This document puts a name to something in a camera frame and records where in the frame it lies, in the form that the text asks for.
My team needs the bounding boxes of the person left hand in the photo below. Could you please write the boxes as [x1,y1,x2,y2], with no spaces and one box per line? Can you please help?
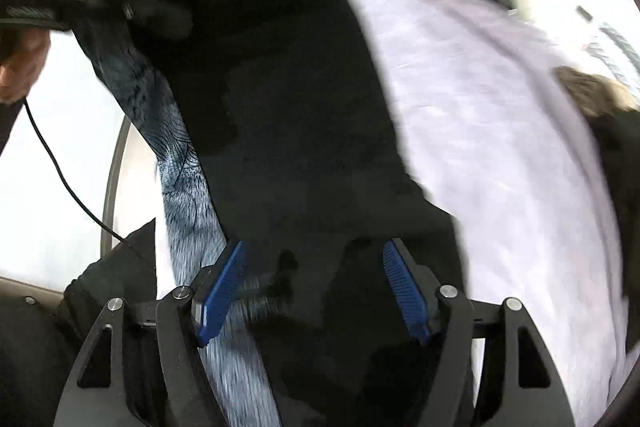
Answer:
[0,28,51,105]

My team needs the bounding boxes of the grey patterned bed sheet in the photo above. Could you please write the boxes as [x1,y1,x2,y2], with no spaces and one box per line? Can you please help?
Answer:
[74,18,280,426]

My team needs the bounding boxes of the black folded garment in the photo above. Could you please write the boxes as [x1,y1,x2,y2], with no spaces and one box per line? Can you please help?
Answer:
[584,108,640,308]

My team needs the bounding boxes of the grey fleece blanket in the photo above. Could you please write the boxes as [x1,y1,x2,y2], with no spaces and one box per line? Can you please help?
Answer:
[350,0,628,426]

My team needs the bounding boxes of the black cable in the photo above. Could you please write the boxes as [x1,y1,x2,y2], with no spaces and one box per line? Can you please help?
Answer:
[22,95,132,244]

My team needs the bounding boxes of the brown knitted garment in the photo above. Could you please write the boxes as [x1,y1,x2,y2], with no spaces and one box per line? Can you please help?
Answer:
[553,66,639,118]

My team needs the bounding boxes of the black pants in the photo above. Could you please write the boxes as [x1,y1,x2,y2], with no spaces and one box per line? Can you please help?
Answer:
[129,0,463,426]

